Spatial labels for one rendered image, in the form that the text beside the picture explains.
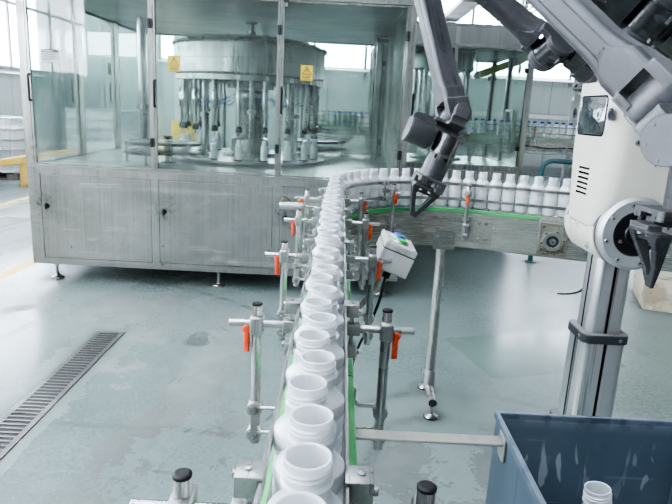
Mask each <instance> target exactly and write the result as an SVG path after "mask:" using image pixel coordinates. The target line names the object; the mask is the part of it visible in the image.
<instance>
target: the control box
mask: <svg viewBox="0 0 672 504"><path fill-rule="evenodd" d="M396 238H397V236H395V235H394V233H392V232H389V231H387V230H385V229H383V230H382V232H381V235H380V237H379V239H378V241H377V243H376V245H377V257H378V258H392V263H383V265H382V267H381V276H380V280H379V281H377V282H376V283H375V285H374V293H375V292H376V291H377V290H378V288H379V287H380V286H381V284H382V281H383V284H382V288H381V292H380V295H379V298H378V301H377V304H376V307H375V309H374V312H373V315H374V317H375V314H376V312H377V310H378V307H379V304H380V301H381V298H382V295H383V292H384V288H385V283H386V279H389V278H390V275H391V274H394V275H396V276H398V277H401V278H403V279H406V277H407V275H408V273H409V271H410V269H411V267H412V264H413V262H414V260H415V258H416V256H417V252H416V250H415V248H414V246H413V244H412V242H411V240H409V239H406V238H405V239H404V240H406V241H407V242H408V244H403V243H401V242H399V241H397V240H396ZM383 277H384V278H383ZM366 301H367V294H366V296H365V297H364V298H363V299H362V300H361V302H360V303H359V306H360V308H363V307H364V305H365V304H366Z"/></svg>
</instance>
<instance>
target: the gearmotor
mask: <svg viewBox="0 0 672 504"><path fill-rule="evenodd" d="M568 241H570V242H571V240H570V239H569V237H568V235H567V233H566V230H565V224H564V219H560V218H550V217H544V218H540V221H539V232H538V239H537V246H536V249H537V250H536V253H537V254H538V255H539V256H540V257H543V256H544V255H553V256H561V257H565V256H566V255H565V254H566V250H567V243H568ZM571 243H572V242H571ZM581 291H582V289H581V290H579V291H576V292H571V293H557V294H558V295H571V294H577V293H579V292H581Z"/></svg>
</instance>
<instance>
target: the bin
mask: <svg viewBox="0 0 672 504"><path fill-rule="evenodd" d="M494 417H495V419H496V423H495V431H494V436H488V435H468V434H449V433H429V432H410V431H390V430H371V429H356V440H373V441H393V442H412V443H432V444H451V445H471V446H490V447H492V455H491V463H490V471H489V479H488V487H487V495H486V503H485V504H583V499H582V497H583V490H584V484H585V483H586V482H588V481H600V482H603V483H605V484H607V485H608V486H610V488H611V490H612V491H611V492H612V504H672V420H661V419H642V418H622V417H603V416H583V415H564V414H544V413H525V412H505V411H495V414H494Z"/></svg>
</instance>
